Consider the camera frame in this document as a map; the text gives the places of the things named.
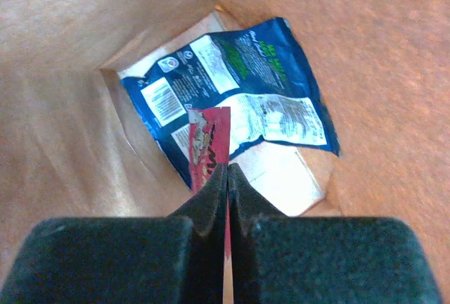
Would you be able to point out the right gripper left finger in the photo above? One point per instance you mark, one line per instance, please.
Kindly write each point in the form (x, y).
(174, 259)

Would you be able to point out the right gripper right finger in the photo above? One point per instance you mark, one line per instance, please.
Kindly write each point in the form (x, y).
(281, 259)

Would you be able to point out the red snack packet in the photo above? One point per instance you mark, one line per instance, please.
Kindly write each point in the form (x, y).
(209, 140)

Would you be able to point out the brown paper bag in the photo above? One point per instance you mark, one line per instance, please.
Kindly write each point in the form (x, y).
(383, 70)

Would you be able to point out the dark blue chips bag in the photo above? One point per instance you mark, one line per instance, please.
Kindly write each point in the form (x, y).
(261, 73)

